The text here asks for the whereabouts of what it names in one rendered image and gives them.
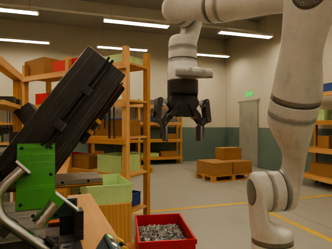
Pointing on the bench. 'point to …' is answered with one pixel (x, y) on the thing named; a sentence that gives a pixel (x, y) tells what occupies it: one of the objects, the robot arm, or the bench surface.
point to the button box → (105, 241)
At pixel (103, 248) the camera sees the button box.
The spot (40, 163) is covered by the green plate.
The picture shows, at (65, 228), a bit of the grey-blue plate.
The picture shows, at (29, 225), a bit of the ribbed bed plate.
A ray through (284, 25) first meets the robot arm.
